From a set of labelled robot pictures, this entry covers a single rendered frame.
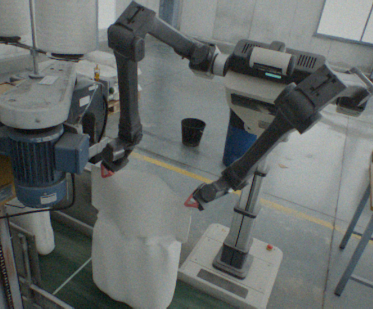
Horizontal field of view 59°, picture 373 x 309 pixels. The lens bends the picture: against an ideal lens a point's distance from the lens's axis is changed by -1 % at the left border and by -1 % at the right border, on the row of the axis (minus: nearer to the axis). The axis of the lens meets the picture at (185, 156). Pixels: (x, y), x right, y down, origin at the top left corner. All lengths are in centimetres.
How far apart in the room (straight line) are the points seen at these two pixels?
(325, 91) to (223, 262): 145
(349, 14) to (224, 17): 300
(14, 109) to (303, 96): 71
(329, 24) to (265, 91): 765
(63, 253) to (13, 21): 122
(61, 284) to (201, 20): 863
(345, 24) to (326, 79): 811
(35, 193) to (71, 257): 92
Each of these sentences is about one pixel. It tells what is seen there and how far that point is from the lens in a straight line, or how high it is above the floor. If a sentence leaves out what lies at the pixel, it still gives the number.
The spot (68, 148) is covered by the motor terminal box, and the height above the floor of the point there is 130.
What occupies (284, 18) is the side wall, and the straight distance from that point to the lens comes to 911.
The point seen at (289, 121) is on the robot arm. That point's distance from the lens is 86.
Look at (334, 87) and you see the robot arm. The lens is 84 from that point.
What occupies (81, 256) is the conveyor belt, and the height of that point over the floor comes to 38.
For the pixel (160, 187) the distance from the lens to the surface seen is 137.
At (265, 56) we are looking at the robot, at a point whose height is 155.
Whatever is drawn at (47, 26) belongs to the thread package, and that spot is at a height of 160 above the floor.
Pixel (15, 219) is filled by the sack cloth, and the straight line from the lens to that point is 185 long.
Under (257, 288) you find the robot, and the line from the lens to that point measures 208.
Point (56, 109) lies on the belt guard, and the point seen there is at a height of 141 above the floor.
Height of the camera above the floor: 177
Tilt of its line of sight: 29 degrees down
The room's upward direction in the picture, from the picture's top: 8 degrees clockwise
